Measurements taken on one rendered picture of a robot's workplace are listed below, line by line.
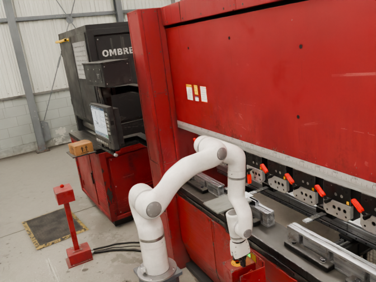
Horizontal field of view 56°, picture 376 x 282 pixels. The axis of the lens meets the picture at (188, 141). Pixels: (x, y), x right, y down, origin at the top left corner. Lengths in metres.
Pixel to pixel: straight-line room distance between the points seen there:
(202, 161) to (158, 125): 1.36
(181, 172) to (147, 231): 0.30
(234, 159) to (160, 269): 0.62
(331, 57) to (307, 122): 0.33
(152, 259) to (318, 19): 1.27
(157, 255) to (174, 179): 0.36
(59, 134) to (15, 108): 1.09
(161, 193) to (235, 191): 0.42
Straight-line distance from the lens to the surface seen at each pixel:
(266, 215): 2.27
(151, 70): 2.87
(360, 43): 1.54
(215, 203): 2.36
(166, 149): 3.01
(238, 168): 1.76
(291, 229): 2.12
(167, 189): 1.58
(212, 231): 2.72
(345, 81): 1.59
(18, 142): 8.74
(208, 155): 1.60
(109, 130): 2.95
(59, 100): 8.76
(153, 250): 1.69
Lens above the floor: 2.04
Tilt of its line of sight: 16 degrees down
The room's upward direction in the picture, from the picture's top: 7 degrees counter-clockwise
